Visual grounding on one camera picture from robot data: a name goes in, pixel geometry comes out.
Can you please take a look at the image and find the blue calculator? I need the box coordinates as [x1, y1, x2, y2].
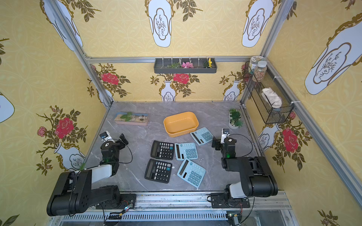
[190, 127, 214, 146]
[177, 158, 206, 188]
[175, 143, 198, 161]

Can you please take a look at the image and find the black calculator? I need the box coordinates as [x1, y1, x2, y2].
[144, 159, 172, 184]
[150, 140, 175, 160]

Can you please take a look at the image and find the yellow storage box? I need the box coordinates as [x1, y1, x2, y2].
[164, 112, 199, 137]

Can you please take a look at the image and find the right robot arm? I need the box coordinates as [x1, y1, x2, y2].
[209, 137, 279, 209]

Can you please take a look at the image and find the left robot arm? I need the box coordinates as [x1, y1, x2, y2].
[46, 134, 136, 216]

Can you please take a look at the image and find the small potted green plant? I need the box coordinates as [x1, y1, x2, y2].
[229, 108, 243, 129]

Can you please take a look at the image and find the beige cloth in basket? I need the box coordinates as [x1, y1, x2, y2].
[262, 88, 282, 108]

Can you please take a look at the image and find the jar with white lid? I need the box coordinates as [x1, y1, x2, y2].
[252, 61, 267, 82]

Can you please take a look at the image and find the yellow artificial flower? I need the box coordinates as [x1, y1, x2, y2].
[207, 58, 213, 68]

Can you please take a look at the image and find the jar behind with patterned lid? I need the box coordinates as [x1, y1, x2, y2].
[248, 56, 265, 73]

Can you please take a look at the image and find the pink artificial flower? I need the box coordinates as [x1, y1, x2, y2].
[181, 62, 194, 68]

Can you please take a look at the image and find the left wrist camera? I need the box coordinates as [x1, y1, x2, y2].
[99, 131, 114, 142]

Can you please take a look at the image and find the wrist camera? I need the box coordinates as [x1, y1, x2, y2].
[221, 129, 230, 144]
[99, 131, 114, 142]

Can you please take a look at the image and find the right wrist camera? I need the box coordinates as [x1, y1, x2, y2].
[221, 129, 230, 144]

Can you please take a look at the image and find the black wire basket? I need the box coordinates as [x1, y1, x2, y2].
[240, 62, 294, 124]

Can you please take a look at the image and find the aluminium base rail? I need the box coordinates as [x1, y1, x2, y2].
[48, 191, 299, 226]

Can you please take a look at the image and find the grey wall shelf tray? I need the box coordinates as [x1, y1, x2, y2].
[153, 56, 218, 74]

